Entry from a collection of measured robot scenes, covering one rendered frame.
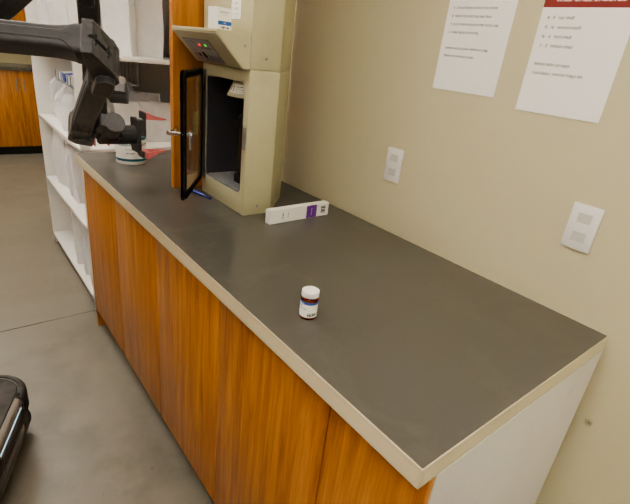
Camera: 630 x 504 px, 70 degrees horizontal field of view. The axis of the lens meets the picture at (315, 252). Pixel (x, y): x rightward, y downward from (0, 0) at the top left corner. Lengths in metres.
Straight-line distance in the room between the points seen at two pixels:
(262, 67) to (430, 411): 1.10
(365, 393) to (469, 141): 0.85
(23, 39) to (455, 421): 1.06
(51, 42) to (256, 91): 0.63
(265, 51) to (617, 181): 1.02
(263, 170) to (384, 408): 0.99
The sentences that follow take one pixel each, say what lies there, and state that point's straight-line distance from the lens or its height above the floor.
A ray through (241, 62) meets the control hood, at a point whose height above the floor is 1.43.
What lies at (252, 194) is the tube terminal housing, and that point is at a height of 1.01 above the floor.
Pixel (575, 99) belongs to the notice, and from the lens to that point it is 1.30.
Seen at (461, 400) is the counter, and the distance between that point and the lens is 0.89.
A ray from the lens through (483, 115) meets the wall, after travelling 1.41.
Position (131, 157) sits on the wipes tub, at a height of 0.97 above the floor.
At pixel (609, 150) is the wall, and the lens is 1.27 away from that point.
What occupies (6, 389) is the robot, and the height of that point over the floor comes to 0.24.
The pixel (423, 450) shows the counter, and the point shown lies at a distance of 0.78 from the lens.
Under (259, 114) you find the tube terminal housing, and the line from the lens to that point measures 1.52.
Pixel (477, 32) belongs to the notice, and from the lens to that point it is 1.45.
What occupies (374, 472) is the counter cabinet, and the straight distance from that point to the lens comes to 0.89.
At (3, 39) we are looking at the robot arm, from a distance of 1.13.
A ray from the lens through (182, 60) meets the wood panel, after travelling 1.80.
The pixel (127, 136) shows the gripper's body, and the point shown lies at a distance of 1.51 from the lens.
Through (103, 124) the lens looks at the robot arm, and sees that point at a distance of 1.43.
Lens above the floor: 1.47
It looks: 23 degrees down
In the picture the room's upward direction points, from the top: 7 degrees clockwise
